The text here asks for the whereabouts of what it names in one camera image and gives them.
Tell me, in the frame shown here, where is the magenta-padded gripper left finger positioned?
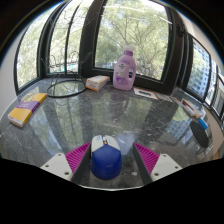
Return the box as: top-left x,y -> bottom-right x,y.
39,142 -> 93,185

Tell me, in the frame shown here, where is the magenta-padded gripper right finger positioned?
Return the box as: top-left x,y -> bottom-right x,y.
132,142 -> 184,186

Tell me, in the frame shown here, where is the blue and white computer mouse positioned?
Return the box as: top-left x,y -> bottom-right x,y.
89,134 -> 123,181

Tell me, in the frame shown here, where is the printed paper sheet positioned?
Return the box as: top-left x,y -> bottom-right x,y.
154,92 -> 175,103

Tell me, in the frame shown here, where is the white-framed photo card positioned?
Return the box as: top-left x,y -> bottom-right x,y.
132,86 -> 158,100

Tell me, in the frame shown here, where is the small white and orange box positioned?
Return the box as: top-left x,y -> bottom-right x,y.
85,75 -> 111,93

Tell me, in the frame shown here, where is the purple detergent bottle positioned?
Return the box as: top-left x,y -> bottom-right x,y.
112,45 -> 137,92

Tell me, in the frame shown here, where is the black wire stand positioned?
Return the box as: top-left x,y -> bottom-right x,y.
41,49 -> 88,99

